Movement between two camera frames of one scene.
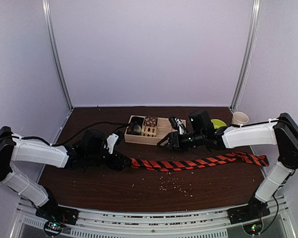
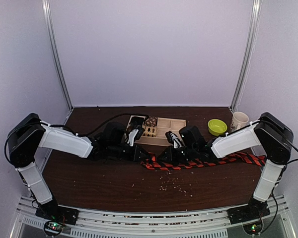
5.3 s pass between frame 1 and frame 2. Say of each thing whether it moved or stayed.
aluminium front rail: stayed
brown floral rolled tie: stayed
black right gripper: moved
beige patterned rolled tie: stayed
